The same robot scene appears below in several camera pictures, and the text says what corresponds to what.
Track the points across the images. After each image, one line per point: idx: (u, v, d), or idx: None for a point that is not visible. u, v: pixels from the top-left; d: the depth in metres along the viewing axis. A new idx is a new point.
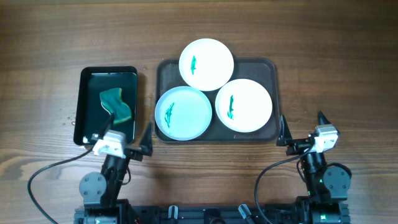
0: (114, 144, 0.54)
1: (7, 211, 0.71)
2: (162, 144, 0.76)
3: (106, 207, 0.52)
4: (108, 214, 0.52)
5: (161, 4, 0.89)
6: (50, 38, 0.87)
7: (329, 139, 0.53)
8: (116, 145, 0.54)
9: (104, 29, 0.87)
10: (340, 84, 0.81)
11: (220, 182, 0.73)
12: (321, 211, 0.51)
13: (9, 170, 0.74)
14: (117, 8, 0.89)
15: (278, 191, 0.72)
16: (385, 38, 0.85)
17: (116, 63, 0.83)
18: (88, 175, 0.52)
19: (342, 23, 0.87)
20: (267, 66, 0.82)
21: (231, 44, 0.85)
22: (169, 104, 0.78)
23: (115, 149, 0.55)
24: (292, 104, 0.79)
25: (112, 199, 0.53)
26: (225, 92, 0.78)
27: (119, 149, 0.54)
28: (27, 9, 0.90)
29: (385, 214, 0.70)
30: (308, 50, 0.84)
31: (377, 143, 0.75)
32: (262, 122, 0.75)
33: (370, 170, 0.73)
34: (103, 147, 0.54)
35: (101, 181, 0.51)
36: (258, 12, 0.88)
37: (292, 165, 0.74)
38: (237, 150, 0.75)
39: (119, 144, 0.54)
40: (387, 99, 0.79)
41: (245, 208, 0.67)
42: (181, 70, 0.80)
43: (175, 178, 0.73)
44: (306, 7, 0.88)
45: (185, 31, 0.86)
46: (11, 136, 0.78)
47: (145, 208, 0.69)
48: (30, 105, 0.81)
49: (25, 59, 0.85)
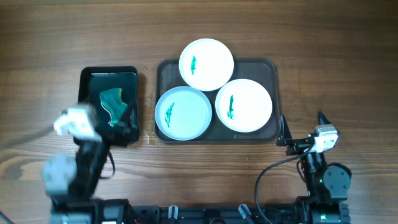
0: (78, 116, 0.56)
1: (7, 211, 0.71)
2: (162, 144, 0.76)
3: (77, 202, 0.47)
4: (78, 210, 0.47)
5: (161, 4, 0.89)
6: (50, 38, 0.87)
7: (329, 139, 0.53)
8: (81, 119, 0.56)
9: (105, 29, 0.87)
10: (340, 84, 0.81)
11: (220, 182, 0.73)
12: (321, 211, 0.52)
13: (9, 170, 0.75)
14: (117, 8, 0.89)
15: (278, 191, 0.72)
16: (385, 38, 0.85)
17: (116, 63, 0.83)
18: (55, 157, 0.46)
19: (342, 23, 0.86)
20: (267, 65, 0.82)
21: (231, 44, 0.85)
22: (169, 104, 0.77)
23: (82, 125, 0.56)
24: (292, 104, 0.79)
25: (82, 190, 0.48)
26: (225, 92, 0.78)
27: (84, 123, 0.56)
28: (28, 9, 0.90)
29: (385, 214, 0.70)
30: (308, 50, 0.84)
31: (377, 143, 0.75)
32: (262, 122, 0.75)
33: (370, 170, 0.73)
34: (67, 124, 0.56)
35: (69, 165, 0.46)
36: (258, 12, 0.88)
37: (292, 165, 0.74)
38: (236, 150, 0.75)
39: (83, 115, 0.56)
40: (387, 99, 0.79)
41: (245, 208, 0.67)
42: (181, 70, 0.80)
43: (175, 178, 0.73)
44: (306, 7, 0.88)
45: (185, 31, 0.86)
46: (11, 137, 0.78)
47: (145, 208, 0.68)
48: (30, 105, 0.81)
49: (25, 59, 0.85)
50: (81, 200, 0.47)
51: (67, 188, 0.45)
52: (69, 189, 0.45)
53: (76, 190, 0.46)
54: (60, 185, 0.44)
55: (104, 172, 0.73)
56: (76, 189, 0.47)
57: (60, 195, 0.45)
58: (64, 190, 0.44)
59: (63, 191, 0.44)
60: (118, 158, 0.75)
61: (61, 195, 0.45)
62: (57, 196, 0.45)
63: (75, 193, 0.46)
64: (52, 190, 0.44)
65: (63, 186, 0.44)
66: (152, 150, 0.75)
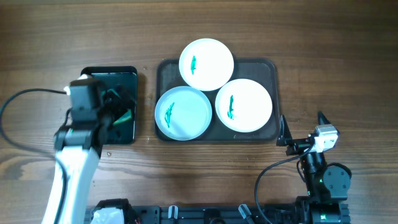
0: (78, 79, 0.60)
1: (7, 211, 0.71)
2: (162, 144, 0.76)
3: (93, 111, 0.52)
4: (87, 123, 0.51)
5: (161, 4, 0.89)
6: (50, 38, 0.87)
7: (329, 139, 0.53)
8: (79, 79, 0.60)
9: (104, 29, 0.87)
10: (340, 84, 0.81)
11: (220, 182, 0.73)
12: (321, 211, 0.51)
13: (9, 170, 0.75)
14: (117, 7, 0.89)
15: (278, 191, 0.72)
16: (385, 38, 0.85)
17: (116, 63, 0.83)
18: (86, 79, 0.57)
19: (342, 22, 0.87)
20: (267, 66, 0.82)
21: (231, 44, 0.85)
22: (169, 104, 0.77)
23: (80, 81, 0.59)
24: (292, 104, 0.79)
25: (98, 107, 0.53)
26: (225, 92, 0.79)
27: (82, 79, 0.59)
28: (27, 9, 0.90)
29: (385, 214, 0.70)
30: (308, 50, 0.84)
31: (377, 143, 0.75)
32: (262, 122, 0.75)
33: (370, 170, 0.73)
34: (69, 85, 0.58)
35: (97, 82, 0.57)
36: (258, 12, 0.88)
37: (292, 165, 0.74)
38: (237, 150, 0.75)
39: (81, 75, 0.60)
40: (387, 99, 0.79)
41: (245, 208, 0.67)
42: (181, 70, 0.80)
43: (175, 178, 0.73)
44: (306, 7, 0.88)
45: (185, 31, 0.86)
46: (11, 137, 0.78)
47: (145, 208, 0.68)
48: (30, 105, 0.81)
49: (25, 58, 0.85)
50: (92, 111, 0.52)
51: (87, 91, 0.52)
52: (89, 94, 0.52)
53: (94, 99, 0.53)
54: (83, 85, 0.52)
55: (105, 172, 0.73)
56: (92, 99, 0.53)
57: (80, 98, 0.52)
58: (84, 91, 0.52)
59: (84, 93, 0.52)
60: (118, 158, 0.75)
61: (81, 98, 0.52)
62: (76, 102, 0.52)
63: (91, 101, 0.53)
64: (76, 92, 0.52)
65: (84, 86, 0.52)
66: (152, 150, 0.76)
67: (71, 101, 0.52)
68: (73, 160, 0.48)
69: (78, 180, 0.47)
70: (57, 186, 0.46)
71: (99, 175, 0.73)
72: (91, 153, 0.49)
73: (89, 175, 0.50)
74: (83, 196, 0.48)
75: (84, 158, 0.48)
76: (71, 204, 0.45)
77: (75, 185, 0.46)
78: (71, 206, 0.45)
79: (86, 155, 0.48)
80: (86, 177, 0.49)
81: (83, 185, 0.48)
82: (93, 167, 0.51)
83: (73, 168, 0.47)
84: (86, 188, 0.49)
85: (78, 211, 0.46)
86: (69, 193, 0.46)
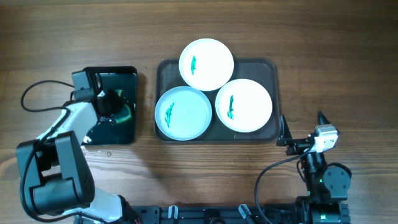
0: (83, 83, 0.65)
1: (7, 211, 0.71)
2: (162, 144, 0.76)
3: (92, 93, 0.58)
4: (86, 99, 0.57)
5: (161, 5, 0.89)
6: (50, 38, 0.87)
7: (329, 139, 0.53)
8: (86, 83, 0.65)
9: (104, 29, 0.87)
10: (340, 84, 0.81)
11: (220, 182, 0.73)
12: (321, 211, 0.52)
13: (9, 170, 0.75)
14: (117, 7, 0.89)
15: (278, 191, 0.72)
16: (385, 38, 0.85)
17: (116, 63, 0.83)
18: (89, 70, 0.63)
19: (342, 22, 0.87)
20: (267, 66, 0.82)
21: (231, 44, 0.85)
22: (170, 104, 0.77)
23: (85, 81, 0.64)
24: (292, 103, 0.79)
25: (95, 89, 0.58)
26: (225, 92, 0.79)
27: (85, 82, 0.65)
28: (27, 9, 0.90)
29: (385, 214, 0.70)
30: (308, 50, 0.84)
31: (376, 143, 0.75)
32: (263, 122, 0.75)
33: (370, 170, 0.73)
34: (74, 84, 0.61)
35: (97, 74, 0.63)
36: (258, 12, 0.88)
37: (292, 165, 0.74)
38: (236, 150, 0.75)
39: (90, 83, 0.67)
40: (387, 99, 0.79)
41: (245, 208, 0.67)
42: (181, 70, 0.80)
43: (175, 178, 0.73)
44: (306, 7, 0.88)
45: (185, 31, 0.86)
46: (11, 137, 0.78)
47: (145, 208, 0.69)
48: (30, 105, 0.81)
49: (25, 58, 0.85)
50: (91, 91, 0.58)
51: (86, 76, 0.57)
52: (87, 77, 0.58)
53: (91, 81, 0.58)
54: (83, 71, 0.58)
55: (104, 172, 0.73)
56: (92, 82, 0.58)
57: (80, 81, 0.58)
58: (83, 75, 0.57)
59: (84, 78, 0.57)
60: (117, 159, 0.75)
61: (81, 81, 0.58)
62: (77, 84, 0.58)
63: (90, 83, 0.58)
64: (76, 76, 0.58)
65: (83, 72, 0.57)
66: (152, 150, 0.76)
67: (73, 84, 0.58)
68: (77, 104, 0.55)
69: (80, 111, 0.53)
70: (61, 116, 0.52)
71: (99, 175, 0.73)
72: (89, 107, 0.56)
73: (87, 120, 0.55)
74: (79, 126, 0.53)
75: (84, 104, 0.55)
76: (70, 119, 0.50)
77: (77, 111, 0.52)
78: (71, 120, 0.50)
79: (86, 104, 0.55)
80: (86, 118, 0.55)
81: (82, 118, 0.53)
82: (92, 115, 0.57)
83: (77, 106, 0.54)
84: (83, 126, 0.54)
85: (74, 130, 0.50)
86: (71, 114, 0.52)
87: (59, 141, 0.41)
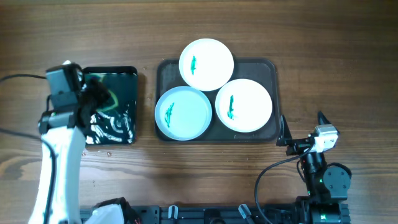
0: None
1: (7, 211, 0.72)
2: (162, 144, 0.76)
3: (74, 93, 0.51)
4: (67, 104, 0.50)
5: (162, 5, 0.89)
6: (51, 38, 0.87)
7: (329, 138, 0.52)
8: None
9: (105, 29, 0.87)
10: (340, 84, 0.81)
11: (220, 182, 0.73)
12: (321, 211, 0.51)
13: (9, 170, 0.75)
14: (117, 7, 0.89)
15: (278, 191, 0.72)
16: (385, 38, 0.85)
17: (116, 63, 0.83)
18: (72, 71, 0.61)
19: (342, 22, 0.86)
20: (267, 66, 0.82)
21: (231, 44, 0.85)
22: (170, 104, 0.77)
23: None
24: (292, 103, 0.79)
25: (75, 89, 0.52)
26: (224, 92, 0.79)
27: None
28: (27, 9, 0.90)
29: (385, 214, 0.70)
30: (308, 50, 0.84)
31: (377, 143, 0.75)
32: (263, 122, 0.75)
33: (370, 170, 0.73)
34: None
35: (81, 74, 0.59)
36: (258, 12, 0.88)
37: (292, 165, 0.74)
38: (237, 150, 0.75)
39: None
40: (387, 99, 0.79)
41: (245, 208, 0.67)
42: (181, 70, 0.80)
43: (175, 178, 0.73)
44: (306, 7, 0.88)
45: (185, 31, 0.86)
46: (11, 137, 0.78)
47: (145, 208, 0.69)
48: (31, 105, 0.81)
49: (25, 58, 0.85)
50: (71, 93, 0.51)
51: (63, 74, 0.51)
52: (65, 77, 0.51)
53: (71, 81, 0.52)
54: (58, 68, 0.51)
55: (105, 172, 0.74)
56: (71, 81, 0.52)
57: (58, 82, 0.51)
58: (60, 73, 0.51)
59: (60, 76, 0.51)
60: (117, 159, 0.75)
61: (58, 81, 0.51)
62: (54, 87, 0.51)
63: (69, 83, 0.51)
64: (51, 76, 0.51)
65: (59, 70, 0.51)
66: (152, 150, 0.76)
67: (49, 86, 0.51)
68: (59, 138, 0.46)
69: (66, 158, 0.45)
70: (46, 164, 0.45)
71: (99, 175, 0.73)
72: (76, 128, 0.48)
73: (78, 154, 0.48)
74: (75, 171, 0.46)
75: (69, 134, 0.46)
76: (61, 180, 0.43)
77: (64, 161, 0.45)
78: (62, 181, 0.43)
79: (71, 132, 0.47)
80: (76, 157, 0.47)
81: (73, 161, 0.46)
82: (81, 142, 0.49)
83: (61, 145, 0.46)
84: (77, 165, 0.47)
85: (70, 187, 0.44)
86: (60, 167, 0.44)
87: None
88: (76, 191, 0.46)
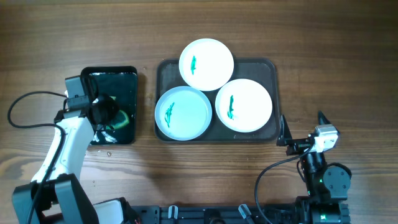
0: None
1: (7, 211, 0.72)
2: (162, 144, 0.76)
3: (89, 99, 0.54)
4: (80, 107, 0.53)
5: (161, 5, 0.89)
6: (50, 38, 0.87)
7: (328, 138, 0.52)
8: None
9: (104, 29, 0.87)
10: (340, 84, 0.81)
11: (220, 182, 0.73)
12: (321, 211, 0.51)
13: (9, 170, 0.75)
14: (117, 8, 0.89)
15: (278, 191, 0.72)
16: (385, 38, 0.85)
17: (115, 63, 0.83)
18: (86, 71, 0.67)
19: (341, 22, 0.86)
20: (267, 66, 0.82)
21: (231, 44, 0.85)
22: (169, 104, 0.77)
23: None
24: (292, 103, 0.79)
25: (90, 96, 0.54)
26: (225, 92, 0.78)
27: None
28: (27, 9, 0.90)
29: (385, 214, 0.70)
30: (308, 50, 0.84)
31: (376, 143, 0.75)
32: (263, 122, 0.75)
33: (370, 170, 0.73)
34: None
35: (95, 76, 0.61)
36: (258, 12, 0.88)
37: (292, 165, 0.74)
38: (237, 150, 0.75)
39: None
40: (387, 99, 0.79)
41: (245, 208, 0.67)
42: (181, 70, 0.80)
43: (175, 178, 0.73)
44: (306, 7, 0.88)
45: (185, 31, 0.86)
46: (11, 136, 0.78)
47: (145, 208, 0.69)
48: (30, 105, 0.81)
49: (25, 58, 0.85)
50: (86, 99, 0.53)
51: (81, 83, 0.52)
52: (82, 84, 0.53)
53: (86, 88, 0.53)
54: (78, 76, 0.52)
55: (104, 172, 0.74)
56: (87, 89, 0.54)
57: (76, 89, 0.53)
58: (78, 81, 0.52)
59: (79, 84, 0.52)
60: (117, 158, 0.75)
61: (74, 87, 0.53)
62: (71, 92, 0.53)
63: (84, 90, 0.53)
64: (70, 83, 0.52)
65: (78, 78, 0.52)
66: (152, 150, 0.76)
67: (66, 90, 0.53)
68: (70, 121, 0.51)
69: (74, 135, 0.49)
70: (55, 139, 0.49)
71: (99, 175, 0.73)
72: (86, 121, 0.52)
73: (84, 140, 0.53)
74: (79, 151, 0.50)
75: (79, 120, 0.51)
76: (66, 151, 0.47)
77: (72, 137, 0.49)
78: (68, 151, 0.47)
79: (81, 120, 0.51)
80: (81, 139, 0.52)
81: (79, 142, 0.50)
82: (88, 132, 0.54)
83: (71, 127, 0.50)
84: (81, 149, 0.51)
85: (73, 160, 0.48)
86: (67, 142, 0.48)
87: (59, 188, 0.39)
88: (77, 167, 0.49)
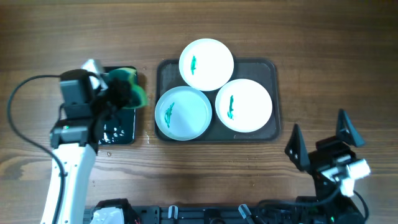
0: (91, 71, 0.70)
1: (7, 211, 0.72)
2: (162, 145, 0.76)
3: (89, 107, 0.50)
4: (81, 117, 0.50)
5: (162, 5, 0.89)
6: (50, 38, 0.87)
7: (359, 172, 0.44)
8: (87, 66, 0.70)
9: (104, 29, 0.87)
10: (339, 84, 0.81)
11: (220, 182, 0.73)
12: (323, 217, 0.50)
13: (9, 170, 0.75)
14: (117, 7, 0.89)
15: (278, 191, 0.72)
16: (385, 38, 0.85)
17: (116, 63, 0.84)
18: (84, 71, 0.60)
19: (342, 22, 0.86)
20: (267, 66, 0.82)
21: (231, 44, 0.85)
22: (169, 104, 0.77)
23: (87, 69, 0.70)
24: (292, 103, 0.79)
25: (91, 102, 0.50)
26: (225, 92, 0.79)
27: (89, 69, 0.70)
28: (27, 9, 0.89)
29: (385, 214, 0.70)
30: (308, 50, 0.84)
31: (376, 143, 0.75)
32: (262, 122, 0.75)
33: (370, 170, 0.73)
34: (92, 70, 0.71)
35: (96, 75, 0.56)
36: (258, 12, 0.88)
37: (291, 165, 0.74)
38: (237, 150, 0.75)
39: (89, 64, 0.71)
40: (387, 99, 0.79)
41: (245, 208, 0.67)
42: (181, 70, 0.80)
43: (175, 178, 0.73)
44: (306, 7, 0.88)
45: (185, 31, 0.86)
46: (11, 137, 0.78)
47: (145, 208, 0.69)
48: (30, 106, 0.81)
49: (25, 58, 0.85)
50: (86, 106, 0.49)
51: (78, 87, 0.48)
52: (79, 88, 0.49)
53: (86, 93, 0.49)
54: (73, 79, 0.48)
55: (104, 172, 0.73)
56: (84, 94, 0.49)
57: (71, 94, 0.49)
58: (76, 85, 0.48)
59: (76, 89, 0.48)
60: (117, 158, 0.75)
61: (73, 93, 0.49)
62: (68, 99, 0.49)
63: (83, 96, 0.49)
64: (65, 88, 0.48)
65: (74, 81, 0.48)
66: (152, 150, 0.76)
67: (63, 97, 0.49)
68: (69, 155, 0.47)
69: (76, 177, 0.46)
70: (54, 180, 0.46)
71: (99, 175, 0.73)
72: (88, 147, 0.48)
73: (87, 171, 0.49)
74: (83, 190, 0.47)
75: (81, 153, 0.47)
76: (68, 202, 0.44)
77: (73, 181, 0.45)
78: (69, 201, 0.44)
79: (83, 151, 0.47)
80: (84, 175, 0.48)
81: (81, 180, 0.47)
82: (92, 161, 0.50)
83: (71, 165, 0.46)
84: (84, 183, 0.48)
85: (75, 207, 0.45)
86: (68, 189, 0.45)
87: None
88: (82, 212, 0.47)
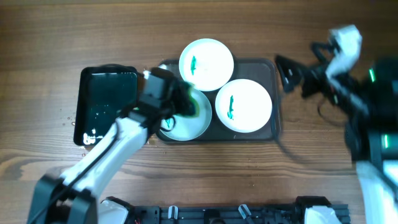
0: None
1: (7, 211, 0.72)
2: (162, 145, 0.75)
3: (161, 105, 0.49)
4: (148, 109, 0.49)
5: (162, 4, 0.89)
6: (51, 38, 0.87)
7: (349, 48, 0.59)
8: None
9: (104, 29, 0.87)
10: None
11: (220, 182, 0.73)
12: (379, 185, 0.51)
13: (9, 170, 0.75)
14: (117, 7, 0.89)
15: (278, 191, 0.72)
16: (385, 38, 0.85)
17: (116, 63, 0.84)
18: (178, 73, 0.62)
19: (342, 22, 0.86)
20: (267, 66, 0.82)
21: (231, 45, 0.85)
22: None
23: None
24: (291, 104, 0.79)
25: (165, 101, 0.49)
26: (225, 92, 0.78)
27: None
28: (27, 9, 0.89)
29: None
30: (308, 51, 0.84)
31: None
32: (262, 123, 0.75)
33: None
34: None
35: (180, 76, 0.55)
36: (258, 12, 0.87)
37: (291, 165, 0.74)
38: (237, 150, 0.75)
39: None
40: None
41: (245, 208, 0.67)
42: (181, 70, 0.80)
43: (175, 178, 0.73)
44: (306, 6, 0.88)
45: (185, 31, 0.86)
46: (10, 137, 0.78)
47: (145, 208, 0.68)
48: (30, 106, 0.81)
49: (25, 59, 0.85)
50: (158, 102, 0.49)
51: (160, 84, 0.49)
52: (161, 86, 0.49)
53: (164, 92, 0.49)
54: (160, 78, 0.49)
55: None
56: (163, 92, 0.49)
57: (152, 86, 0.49)
58: (159, 81, 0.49)
59: (157, 84, 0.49)
60: None
61: (152, 86, 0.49)
62: (148, 88, 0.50)
63: (161, 93, 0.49)
64: (151, 81, 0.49)
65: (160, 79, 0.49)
66: (152, 150, 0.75)
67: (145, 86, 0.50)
68: (129, 127, 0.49)
69: (125, 145, 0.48)
70: (109, 136, 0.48)
71: None
72: (144, 132, 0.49)
73: (129, 152, 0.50)
74: (121, 160, 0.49)
75: (135, 132, 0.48)
76: (107, 160, 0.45)
77: (122, 147, 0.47)
78: (108, 161, 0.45)
79: (138, 130, 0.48)
80: (129, 149, 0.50)
81: (126, 151, 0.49)
82: (137, 145, 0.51)
83: (125, 135, 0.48)
84: (124, 158, 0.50)
85: (108, 172, 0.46)
86: (114, 150, 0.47)
87: (76, 205, 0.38)
88: (109, 179, 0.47)
